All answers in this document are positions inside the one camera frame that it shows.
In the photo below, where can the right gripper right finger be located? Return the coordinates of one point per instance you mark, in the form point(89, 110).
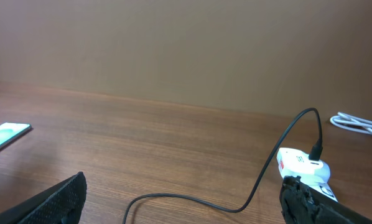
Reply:
point(302, 204)

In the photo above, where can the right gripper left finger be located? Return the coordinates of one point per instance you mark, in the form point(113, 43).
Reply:
point(61, 204)

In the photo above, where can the smartphone with teal screen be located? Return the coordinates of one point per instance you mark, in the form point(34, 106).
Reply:
point(9, 132)

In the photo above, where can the white power strip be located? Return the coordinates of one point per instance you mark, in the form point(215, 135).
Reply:
point(324, 189)

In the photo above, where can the white charger plug adapter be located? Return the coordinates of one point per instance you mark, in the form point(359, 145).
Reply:
point(294, 162)

